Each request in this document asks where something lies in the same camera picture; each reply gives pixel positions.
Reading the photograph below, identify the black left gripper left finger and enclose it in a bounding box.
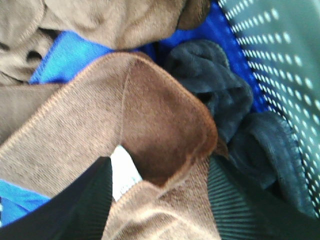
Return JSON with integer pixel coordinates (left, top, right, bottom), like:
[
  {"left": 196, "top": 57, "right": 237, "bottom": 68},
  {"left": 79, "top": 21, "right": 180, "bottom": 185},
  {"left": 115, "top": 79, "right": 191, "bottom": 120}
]
[{"left": 0, "top": 157, "right": 113, "bottom": 240}]

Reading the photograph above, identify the grey perforated laundry basket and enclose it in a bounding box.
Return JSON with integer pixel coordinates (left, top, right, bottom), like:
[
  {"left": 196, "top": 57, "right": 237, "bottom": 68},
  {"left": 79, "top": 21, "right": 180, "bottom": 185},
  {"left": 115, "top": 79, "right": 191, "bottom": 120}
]
[{"left": 218, "top": 0, "right": 320, "bottom": 216}]

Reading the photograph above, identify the blue towel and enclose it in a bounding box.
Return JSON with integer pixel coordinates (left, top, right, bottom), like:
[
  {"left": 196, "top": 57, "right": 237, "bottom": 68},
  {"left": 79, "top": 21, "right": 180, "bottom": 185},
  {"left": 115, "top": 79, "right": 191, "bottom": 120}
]
[{"left": 0, "top": 1, "right": 267, "bottom": 226}]

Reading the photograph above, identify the dark grey towel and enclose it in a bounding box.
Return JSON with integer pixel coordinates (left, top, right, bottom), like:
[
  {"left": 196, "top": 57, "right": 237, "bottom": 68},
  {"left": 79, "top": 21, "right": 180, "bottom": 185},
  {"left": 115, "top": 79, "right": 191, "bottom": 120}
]
[{"left": 164, "top": 39, "right": 316, "bottom": 218}]

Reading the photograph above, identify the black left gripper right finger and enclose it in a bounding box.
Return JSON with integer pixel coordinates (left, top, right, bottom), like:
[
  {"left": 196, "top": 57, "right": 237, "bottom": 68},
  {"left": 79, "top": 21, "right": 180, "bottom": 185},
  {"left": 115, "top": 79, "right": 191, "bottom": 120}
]
[{"left": 207, "top": 156, "right": 320, "bottom": 240}]

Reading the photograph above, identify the brown microfibre towel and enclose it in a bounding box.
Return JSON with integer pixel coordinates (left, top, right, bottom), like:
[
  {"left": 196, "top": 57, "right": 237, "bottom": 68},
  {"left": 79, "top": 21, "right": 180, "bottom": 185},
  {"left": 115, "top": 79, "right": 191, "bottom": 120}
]
[{"left": 0, "top": 52, "right": 227, "bottom": 240}]

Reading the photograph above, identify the brown towel in basket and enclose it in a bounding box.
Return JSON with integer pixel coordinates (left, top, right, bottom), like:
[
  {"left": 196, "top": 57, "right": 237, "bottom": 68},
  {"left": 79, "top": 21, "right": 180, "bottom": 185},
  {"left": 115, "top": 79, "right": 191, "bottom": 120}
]
[{"left": 0, "top": 0, "right": 211, "bottom": 142}]

